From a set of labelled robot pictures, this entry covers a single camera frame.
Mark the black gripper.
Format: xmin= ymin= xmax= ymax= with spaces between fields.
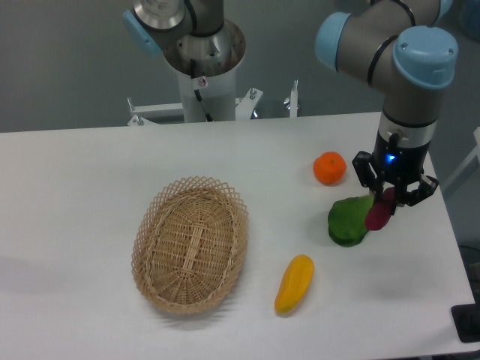
xmin=352 ymin=132 xmax=439 ymax=213

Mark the purple sweet potato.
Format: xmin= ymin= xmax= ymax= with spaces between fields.
xmin=364 ymin=187 xmax=395 ymax=231

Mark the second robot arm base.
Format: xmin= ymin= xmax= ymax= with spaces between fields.
xmin=122 ymin=0 xmax=246 ymax=78

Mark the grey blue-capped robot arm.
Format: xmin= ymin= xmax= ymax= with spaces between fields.
xmin=315 ymin=1 xmax=458 ymax=212

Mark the green leafy vegetable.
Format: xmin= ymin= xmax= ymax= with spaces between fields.
xmin=327 ymin=195 xmax=374 ymax=248

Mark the orange tangerine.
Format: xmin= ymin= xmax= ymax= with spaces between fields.
xmin=313 ymin=151 xmax=347 ymax=185

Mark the yellow mango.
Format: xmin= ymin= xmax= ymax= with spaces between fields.
xmin=274 ymin=254 xmax=314 ymax=315

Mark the black device at table edge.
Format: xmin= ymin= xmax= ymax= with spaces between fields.
xmin=451 ymin=304 xmax=479 ymax=344

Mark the woven wicker basket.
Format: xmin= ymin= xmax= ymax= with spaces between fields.
xmin=131 ymin=176 xmax=249 ymax=316

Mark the white metal mounting frame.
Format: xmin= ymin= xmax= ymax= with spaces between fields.
xmin=126 ymin=79 xmax=301 ymax=126

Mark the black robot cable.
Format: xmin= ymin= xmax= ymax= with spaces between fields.
xmin=189 ymin=59 xmax=215 ymax=123

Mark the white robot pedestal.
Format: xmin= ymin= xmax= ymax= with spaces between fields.
xmin=176 ymin=70 xmax=236 ymax=123

